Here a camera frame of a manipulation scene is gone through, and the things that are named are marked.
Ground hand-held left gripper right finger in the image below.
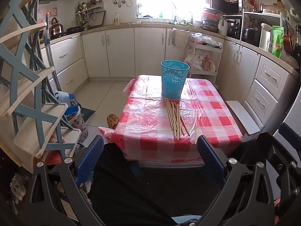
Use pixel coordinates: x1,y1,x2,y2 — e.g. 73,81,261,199
197,135,283,226

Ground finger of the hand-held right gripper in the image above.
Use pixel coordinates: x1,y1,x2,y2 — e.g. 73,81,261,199
257,132,301,208
279,122,301,145

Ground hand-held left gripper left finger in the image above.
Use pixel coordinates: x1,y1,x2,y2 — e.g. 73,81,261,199
22,135,106,226

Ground pale wooden chopstick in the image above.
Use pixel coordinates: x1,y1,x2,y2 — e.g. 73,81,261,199
194,109,198,145

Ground pile of wooden chopsticks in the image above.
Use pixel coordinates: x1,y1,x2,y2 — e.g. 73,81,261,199
165,99,190,140

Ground blue perforated plastic basket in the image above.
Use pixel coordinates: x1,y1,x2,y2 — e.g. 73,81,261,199
160,60,190,99

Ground pink patterned container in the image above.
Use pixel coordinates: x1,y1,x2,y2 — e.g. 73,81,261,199
71,113,89,142

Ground patterned slipper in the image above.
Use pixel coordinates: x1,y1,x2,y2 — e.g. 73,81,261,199
107,114,120,129

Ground dark floor mat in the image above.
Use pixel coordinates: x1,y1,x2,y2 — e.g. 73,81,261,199
81,107,96,123

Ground blue printed bag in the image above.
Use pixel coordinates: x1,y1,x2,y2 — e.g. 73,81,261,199
55,92,81,128

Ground beige and blue shelf rack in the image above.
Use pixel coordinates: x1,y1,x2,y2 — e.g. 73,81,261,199
0,0,83,172

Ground person's black trousers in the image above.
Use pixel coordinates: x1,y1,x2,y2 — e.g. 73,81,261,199
90,142,259,226

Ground red checked plastic tablecloth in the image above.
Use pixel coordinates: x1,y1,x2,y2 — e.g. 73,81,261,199
98,75,244,164

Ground green packet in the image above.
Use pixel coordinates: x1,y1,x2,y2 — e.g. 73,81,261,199
271,25,285,59

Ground red printed plastic bag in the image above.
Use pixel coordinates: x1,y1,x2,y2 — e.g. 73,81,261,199
202,55,216,72

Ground white plastic bag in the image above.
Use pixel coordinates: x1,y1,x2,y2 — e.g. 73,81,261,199
185,53,205,72

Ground white storage trolley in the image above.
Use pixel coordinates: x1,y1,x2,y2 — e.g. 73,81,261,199
187,39,224,85

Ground black microwave oven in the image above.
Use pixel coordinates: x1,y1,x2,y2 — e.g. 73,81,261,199
241,13,283,48

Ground white kitchen cabinets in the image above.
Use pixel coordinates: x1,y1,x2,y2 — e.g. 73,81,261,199
40,25,299,129

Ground black toaster oven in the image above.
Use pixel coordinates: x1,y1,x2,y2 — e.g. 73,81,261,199
222,15,244,40

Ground clear plastic bag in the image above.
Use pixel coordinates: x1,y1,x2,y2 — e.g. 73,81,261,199
190,33,223,47

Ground white hanging bin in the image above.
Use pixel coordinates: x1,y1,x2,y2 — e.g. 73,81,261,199
172,28,191,49

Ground steel kettle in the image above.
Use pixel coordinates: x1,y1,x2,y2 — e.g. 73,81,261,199
49,18,64,36

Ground stack of pots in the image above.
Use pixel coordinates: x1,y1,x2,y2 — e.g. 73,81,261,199
201,8,221,33

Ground kitchen faucet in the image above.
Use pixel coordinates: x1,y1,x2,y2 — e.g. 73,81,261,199
170,2,179,24

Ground wall utensil rack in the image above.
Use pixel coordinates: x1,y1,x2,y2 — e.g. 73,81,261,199
74,0,105,27

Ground pink wall sticker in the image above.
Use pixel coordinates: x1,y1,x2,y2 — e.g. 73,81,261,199
44,7,58,20

